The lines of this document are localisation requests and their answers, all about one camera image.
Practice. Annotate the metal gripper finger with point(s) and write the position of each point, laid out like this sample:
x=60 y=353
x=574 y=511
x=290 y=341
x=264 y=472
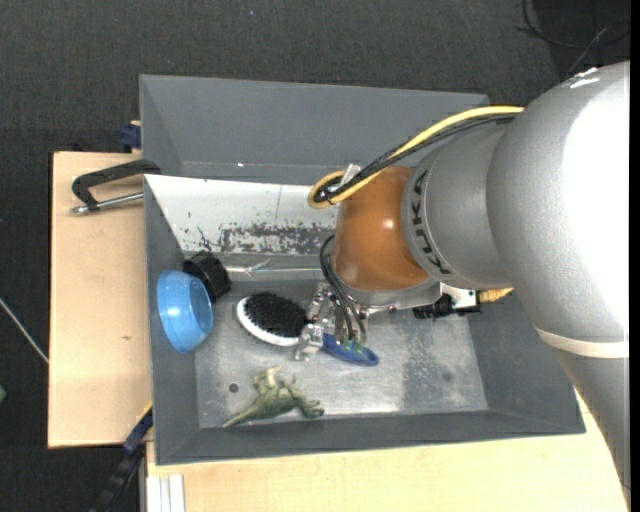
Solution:
x=319 y=306
x=310 y=341

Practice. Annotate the white and blue hairbrush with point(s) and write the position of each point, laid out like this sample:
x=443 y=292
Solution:
x=270 y=314

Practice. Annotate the grey metal bin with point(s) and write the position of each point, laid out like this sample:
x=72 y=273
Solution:
x=350 y=390

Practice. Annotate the green toy dinosaur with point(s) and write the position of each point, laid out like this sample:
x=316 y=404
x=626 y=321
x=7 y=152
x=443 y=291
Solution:
x=272 y=400

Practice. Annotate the black round cap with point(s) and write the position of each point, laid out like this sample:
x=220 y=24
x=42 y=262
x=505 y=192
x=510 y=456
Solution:
x=212 y=275

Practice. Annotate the blue plastic bowl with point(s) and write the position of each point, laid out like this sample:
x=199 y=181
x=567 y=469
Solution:
x=180 y=312

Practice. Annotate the pale wood board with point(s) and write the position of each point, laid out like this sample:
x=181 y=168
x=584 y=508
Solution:
x=95 y=300

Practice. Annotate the black cylinder on white bracket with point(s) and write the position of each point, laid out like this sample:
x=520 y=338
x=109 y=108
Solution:
x=450 y=304

